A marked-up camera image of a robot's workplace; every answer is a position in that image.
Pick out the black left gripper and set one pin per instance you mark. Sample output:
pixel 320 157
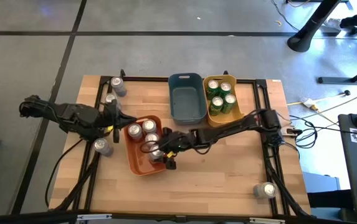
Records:
pixel 111 119

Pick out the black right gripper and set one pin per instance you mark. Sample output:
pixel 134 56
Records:
pixel 178 141

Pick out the silver and blue soda can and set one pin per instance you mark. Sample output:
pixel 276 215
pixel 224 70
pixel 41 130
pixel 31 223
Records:
pixel 267 189
pixel 110 98
pixel 101 144
pixel 117 84

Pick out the orange plastic bin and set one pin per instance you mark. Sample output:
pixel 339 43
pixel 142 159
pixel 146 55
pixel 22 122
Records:
pixel 137 161

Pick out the green Sprite soda can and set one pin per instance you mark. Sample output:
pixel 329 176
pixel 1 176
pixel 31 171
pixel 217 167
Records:
pixel 229 101
pixel 225 88
pixel 212 90
pixel 216 104

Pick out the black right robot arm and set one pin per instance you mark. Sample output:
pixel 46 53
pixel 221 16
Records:
pixel 228 127

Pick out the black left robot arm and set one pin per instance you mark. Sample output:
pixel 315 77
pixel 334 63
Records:
pixel 66 113

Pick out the blue plastic bin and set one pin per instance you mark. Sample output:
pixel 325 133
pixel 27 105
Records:
pixel 187 105

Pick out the yellow plastic bin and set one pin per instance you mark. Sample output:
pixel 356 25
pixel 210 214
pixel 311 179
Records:
pixel 225 119

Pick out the grey box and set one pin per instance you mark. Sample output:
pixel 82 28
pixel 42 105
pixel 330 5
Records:
pixel 321 183

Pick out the black flared stand leg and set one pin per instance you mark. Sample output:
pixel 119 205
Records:
pixel 302 37

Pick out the black desk foot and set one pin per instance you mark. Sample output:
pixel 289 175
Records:
pixel 337 80

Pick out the person's white shoe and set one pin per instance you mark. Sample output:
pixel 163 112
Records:
pixel 334 23

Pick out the black aluminium table frame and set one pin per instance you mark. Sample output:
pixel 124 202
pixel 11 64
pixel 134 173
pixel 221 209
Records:
pixel 147 78

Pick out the silver metal bracket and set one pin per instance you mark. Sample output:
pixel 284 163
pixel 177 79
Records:
pixel 267 221
pixel 94 216

